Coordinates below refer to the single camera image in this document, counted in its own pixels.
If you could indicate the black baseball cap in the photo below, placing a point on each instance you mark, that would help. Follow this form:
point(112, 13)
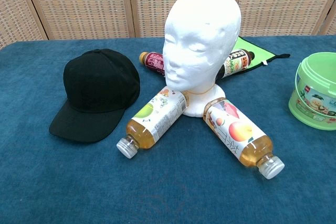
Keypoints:
point(99, 85)

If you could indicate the yellow rubber band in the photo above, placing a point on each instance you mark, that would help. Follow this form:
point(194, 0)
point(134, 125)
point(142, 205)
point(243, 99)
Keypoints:
point(199, 93)

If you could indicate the red label drink bottle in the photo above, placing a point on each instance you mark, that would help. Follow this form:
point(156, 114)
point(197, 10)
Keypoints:
point(153, 64)

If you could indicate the tea bottle green apple label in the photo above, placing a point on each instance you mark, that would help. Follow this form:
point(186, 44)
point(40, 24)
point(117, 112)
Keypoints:
point(157, 113)

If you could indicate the dark tea bottle black cap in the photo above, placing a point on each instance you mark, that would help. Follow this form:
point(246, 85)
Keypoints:
point(236, 64)

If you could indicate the tea bottle peach label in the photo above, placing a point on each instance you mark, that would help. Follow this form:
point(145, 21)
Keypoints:
point(236, 129)

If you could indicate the green microfiber cloth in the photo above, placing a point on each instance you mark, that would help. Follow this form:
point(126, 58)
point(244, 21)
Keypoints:
point(262, 53)

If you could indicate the blue felt table cover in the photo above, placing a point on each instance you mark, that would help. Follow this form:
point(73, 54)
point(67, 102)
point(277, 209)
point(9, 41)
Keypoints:
point(78, 182)

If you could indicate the white foam mannequin head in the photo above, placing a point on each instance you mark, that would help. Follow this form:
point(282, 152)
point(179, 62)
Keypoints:
point(199, 37)

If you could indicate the green plastic bucket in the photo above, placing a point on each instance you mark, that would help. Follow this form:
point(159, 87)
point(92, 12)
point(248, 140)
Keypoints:
point(315, 90)

